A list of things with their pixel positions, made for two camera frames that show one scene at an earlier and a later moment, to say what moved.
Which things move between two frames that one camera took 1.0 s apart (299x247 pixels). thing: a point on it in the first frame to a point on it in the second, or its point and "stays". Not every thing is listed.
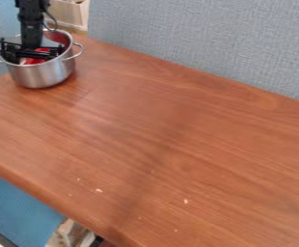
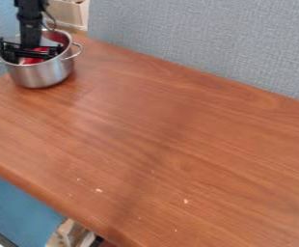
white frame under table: x=71 y=234 stays
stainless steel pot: x=14 y=39 to x=50 y=73
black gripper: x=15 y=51 stays
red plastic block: x=35 y=60 stays
